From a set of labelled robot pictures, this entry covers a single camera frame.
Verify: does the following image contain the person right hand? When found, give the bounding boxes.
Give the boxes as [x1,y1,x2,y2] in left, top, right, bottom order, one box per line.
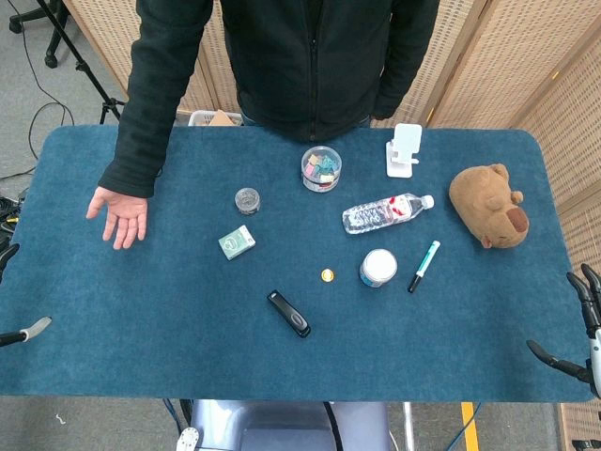
[85,185,149,251]

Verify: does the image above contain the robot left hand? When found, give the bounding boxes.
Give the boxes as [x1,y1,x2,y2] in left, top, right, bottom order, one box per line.
[0,242,54,349]

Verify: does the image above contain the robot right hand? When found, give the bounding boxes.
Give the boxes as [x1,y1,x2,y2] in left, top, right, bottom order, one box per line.
[526,262,601,400]

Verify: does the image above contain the white round jar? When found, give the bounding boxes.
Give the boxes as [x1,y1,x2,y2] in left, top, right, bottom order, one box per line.
[359,248,399,288]

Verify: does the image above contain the person left forearm black sleeve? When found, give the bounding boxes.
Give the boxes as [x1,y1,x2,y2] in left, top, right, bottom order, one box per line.
[373,0,441,121]

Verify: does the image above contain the person right forearm black sleeve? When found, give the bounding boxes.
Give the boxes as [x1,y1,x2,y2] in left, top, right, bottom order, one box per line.
[98,70,190,200]

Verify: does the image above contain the black stapler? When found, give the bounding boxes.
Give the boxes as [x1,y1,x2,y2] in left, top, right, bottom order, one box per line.
[266,289,313,339]

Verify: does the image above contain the black teal marker pen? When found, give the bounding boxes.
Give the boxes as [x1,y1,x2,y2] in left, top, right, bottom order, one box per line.
[407,240,441,294]

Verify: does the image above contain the green and white small box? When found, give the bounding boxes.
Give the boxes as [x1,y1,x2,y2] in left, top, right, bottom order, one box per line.
[217,225,257,261]

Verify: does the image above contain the white plastic basket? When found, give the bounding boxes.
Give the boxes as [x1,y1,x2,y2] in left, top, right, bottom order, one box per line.
[188,110,245,128]

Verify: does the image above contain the small clear jar metal clips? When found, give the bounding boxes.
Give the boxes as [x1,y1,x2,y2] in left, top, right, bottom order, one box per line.
[234,187,262,216]

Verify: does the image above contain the blue felt table mat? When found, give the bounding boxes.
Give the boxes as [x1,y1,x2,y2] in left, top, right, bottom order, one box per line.
[0,124,597,404]

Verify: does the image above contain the brown cardboard piece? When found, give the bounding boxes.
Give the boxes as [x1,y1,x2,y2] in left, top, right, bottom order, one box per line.
[208,109,239,127]

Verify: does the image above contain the black tripod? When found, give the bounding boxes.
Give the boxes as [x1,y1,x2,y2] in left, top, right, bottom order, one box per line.
[35,0,126,126]

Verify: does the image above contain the black office chair base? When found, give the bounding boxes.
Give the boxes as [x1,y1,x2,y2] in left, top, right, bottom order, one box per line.
[8,0,71,70]

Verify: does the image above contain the brown capybara plush toy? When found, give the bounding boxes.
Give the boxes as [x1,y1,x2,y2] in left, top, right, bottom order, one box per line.
[448,163,531,250]

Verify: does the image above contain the white table leg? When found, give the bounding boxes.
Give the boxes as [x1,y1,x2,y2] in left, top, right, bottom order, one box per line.
[402,401,416,451]

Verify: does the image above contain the clear jar of coloured clips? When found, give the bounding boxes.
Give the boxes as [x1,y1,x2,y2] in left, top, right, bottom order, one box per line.
[300,145,343,194]

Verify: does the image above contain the person torso black jacket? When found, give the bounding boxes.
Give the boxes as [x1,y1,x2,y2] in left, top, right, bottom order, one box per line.
[219,0,392,145]

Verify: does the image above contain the clear plastic water bottle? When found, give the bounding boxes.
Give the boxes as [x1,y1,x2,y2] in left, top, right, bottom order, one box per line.
[342,192,436,236]

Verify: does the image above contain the grey robot body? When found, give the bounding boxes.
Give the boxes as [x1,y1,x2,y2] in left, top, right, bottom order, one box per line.
[176,398,393,451]

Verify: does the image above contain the white phone stand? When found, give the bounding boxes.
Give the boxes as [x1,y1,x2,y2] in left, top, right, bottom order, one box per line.
[385,122,424,179]

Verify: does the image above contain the black cable bundle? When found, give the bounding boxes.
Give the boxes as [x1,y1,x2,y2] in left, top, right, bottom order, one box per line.
[0,187,27,241]

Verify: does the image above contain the thin black floor cable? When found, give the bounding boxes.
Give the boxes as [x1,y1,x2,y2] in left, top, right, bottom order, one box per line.
[7,0,76,182]

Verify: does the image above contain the blue cable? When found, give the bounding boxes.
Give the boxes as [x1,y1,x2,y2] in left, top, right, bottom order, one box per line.
[162,398,185,438]
[449,402,484,451]

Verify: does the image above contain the black cable on robot body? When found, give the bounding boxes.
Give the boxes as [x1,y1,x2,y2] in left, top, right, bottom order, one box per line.
[322,401,341,451]

